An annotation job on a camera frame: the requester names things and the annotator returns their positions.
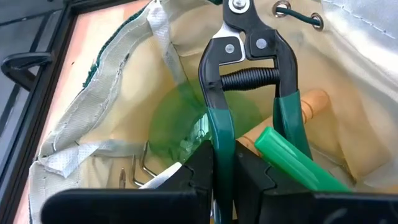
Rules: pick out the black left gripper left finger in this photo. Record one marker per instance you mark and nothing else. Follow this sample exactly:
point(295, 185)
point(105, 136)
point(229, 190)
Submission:
point(124, 207)

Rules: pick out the small wooden stick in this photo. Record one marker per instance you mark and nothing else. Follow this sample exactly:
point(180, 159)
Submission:
point(311, 101)

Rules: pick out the black table frame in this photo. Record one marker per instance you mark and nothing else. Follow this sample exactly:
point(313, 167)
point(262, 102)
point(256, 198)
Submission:
point(35, 124)

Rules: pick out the beige green-trimmed gardening bag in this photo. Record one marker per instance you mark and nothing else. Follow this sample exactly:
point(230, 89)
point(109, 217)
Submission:
point(124, 102)

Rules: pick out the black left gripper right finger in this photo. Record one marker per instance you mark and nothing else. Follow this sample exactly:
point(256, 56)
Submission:
point(311, 210)

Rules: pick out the green spray bottle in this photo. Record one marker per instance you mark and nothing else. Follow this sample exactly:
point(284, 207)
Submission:
point(280, 152)

